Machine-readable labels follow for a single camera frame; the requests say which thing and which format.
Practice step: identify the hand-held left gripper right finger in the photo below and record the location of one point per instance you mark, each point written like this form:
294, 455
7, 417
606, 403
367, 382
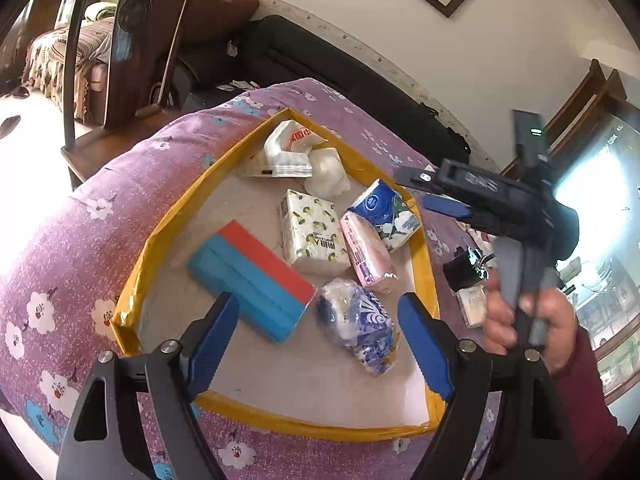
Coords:
425, 345

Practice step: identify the dark slipper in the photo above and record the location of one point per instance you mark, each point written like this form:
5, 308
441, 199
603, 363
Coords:
10, 125

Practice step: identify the black suitcase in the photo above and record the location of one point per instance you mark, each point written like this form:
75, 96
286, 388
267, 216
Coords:
325, 60

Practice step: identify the pink tissue pack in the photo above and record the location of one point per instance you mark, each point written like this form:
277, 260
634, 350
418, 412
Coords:
367, 250

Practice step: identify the person's right hand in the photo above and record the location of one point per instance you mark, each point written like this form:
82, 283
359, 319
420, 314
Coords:
560, 330

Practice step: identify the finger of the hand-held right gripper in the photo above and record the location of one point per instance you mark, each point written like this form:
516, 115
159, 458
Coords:
447, 206
422, 177

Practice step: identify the purple floral tablecloth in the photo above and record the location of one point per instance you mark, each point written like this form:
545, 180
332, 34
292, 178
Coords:
75, 260

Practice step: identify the lemon print tissue pack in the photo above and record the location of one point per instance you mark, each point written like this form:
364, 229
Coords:
310, 230

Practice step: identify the person's right forearm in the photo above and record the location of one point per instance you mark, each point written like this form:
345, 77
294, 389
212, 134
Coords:
585, 410

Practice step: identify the blue floral tissue pack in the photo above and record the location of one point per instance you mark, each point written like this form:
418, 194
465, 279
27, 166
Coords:
385, 210

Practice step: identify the small white pack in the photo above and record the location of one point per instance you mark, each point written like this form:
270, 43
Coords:
472, 305

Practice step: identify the blue white tissue pack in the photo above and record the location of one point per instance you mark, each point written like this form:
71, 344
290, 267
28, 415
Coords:
355, 320

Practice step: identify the blue and red box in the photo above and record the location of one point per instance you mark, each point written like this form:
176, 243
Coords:
250, 270

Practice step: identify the brown armchair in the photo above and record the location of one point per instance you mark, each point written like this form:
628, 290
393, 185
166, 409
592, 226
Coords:
215, 15

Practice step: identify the wooden framed window partition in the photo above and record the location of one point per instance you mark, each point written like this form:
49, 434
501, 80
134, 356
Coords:
607, 91

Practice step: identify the dark wooden chair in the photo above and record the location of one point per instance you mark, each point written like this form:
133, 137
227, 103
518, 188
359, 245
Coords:
130, 35

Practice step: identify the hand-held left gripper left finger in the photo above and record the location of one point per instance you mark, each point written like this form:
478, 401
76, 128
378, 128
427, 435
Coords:
215, 340

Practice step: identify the yellow tray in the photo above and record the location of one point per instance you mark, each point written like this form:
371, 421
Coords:
300, 390

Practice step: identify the white plastic bag red print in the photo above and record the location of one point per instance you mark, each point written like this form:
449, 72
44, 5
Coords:
290, 145

